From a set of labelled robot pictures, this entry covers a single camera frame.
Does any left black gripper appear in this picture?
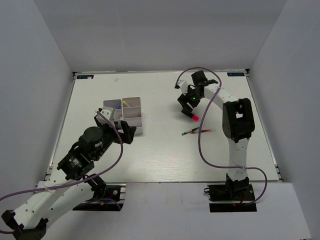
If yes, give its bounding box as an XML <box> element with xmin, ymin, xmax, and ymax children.
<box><xmin>93</xmin><ymin>114</ymin><xmax>137</xmax><ymax>161</ymax></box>

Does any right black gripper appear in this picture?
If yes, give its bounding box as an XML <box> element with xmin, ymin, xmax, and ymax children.
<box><xmin>178</xmin><ymin>85</ymin><xmax>204</xmax><ymax>113</ymax></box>

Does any pink highlighter marker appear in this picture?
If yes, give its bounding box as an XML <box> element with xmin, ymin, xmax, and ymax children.
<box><xmin>191</xmin><ymin>115</ymin><xmax>199</xmax><ymax>122</ymax></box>

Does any yellow-capped white pen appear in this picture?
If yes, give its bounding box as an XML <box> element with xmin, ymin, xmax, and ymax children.
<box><xmin>122</xmin><ymin>100</ymin><xmax>132</xmax><ymax>108</ymax></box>

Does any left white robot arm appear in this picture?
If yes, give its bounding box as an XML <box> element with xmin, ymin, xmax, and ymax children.
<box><xmin>1</xmin><ymin>115</ymin><xmax>137</xmax><ymax>240</ymax></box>

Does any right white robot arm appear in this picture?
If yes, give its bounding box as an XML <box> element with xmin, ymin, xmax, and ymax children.
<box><xmin>175</xmin><ymin>70</ymin><xmax>255</xmax><ymax>200</ymax></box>

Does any green gel pen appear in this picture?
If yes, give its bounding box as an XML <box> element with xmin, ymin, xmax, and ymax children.
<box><xmin>181</xmin><ymin>126</ymin><xmax>200</xmax><ymax>136</ymax></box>

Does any right white organizer box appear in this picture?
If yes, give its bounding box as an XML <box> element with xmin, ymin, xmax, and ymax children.
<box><xmin>122</xmin><ymin>97</ymin><xmax>143</xmax><ymax>135</ymax></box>

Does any red gel pen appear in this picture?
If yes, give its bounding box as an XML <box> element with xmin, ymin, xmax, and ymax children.
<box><xmin>190</xmin><ymin>129</ymin><xmax>212</xmax><ymax>134</ymax></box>

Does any right blue table label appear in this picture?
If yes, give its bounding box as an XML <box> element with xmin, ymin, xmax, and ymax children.
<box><xmin>227</xmin><ymin>72</ymin><xmax>245</xmax><ymax>77</ymax></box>

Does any blue table label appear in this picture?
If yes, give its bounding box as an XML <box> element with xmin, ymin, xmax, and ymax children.
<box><xmin>227</xmin><ymin>72</ymin><xmax>245</xmax><ymax>77</ymax></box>
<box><xmin>76</xmin><ymin>74</ymin><xmax>94</xmax><ymax>80</ymax></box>

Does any left blue table label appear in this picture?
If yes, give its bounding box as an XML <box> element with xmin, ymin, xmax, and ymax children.
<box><xmin>76</xmin><ymin>74</ymin><xmax>94</xmax><ymax>80</ymax></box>

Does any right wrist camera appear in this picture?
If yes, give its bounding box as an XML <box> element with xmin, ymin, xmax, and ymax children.
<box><xmin>174</xmin><ymin>79</ymin><xmax>189</xmax><ymax>95</ymax></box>

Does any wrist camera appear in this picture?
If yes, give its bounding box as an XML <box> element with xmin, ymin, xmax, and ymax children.
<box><xmin>174</xmin><ymin>79</ymin><xmax>189</xmax><ymax>95</ymax></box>
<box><xmin>94</xmin><ymin>107</ymin><xmax>115</xmax><ymax>125</ymax></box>

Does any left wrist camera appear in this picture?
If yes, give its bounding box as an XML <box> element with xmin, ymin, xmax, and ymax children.
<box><xmin>94</xmin><ymin>107</ymin><xmax>115</xmax><ymax>125</ymax></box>

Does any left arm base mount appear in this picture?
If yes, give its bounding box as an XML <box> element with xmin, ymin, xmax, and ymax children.
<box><xmin>72</xmin><ymin>176</ymin><xmax>126</xmax><ymax>212</ymax></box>

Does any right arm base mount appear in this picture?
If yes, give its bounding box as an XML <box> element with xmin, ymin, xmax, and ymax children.
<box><xmin>203</xmin><ymin>178</ymin><xmax>257</xmax><ymax>213</ymax></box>

